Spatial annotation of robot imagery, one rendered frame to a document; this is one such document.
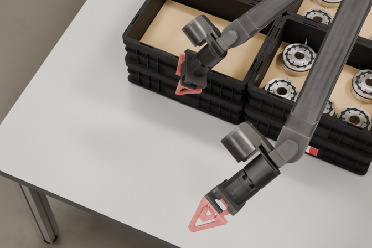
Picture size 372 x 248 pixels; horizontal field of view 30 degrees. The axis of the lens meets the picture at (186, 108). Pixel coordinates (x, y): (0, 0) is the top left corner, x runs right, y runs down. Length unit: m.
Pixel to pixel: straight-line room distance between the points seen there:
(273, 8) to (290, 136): 0.47
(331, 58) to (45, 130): 1.08
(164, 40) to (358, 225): 0.80
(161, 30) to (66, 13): 1.24
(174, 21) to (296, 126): 0.95
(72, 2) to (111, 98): 1.27
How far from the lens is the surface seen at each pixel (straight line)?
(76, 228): 2.74
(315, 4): 2.27
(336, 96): 2.06
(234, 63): 2.09
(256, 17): 1.71
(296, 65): 2.07
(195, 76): 1.80
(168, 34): 2.15
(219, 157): 2.06
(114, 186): 2.02
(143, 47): 2.00
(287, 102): 1.90
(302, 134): 1.32
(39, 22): 3.33
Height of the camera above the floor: 2.50
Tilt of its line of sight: 57 degrees down
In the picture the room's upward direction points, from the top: 1 degrees clockwise
